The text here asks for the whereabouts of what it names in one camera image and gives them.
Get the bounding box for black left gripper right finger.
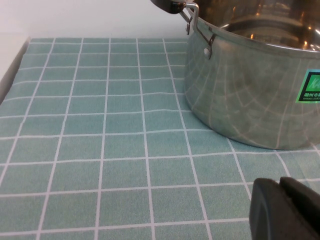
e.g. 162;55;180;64
279;176;320;240

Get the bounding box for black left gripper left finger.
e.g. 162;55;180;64
249;177;309;240

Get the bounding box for green white checked tablecloth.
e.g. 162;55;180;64
0;37;320;240

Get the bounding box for stainless steel pot black handles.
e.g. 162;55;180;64
149;0;320;151

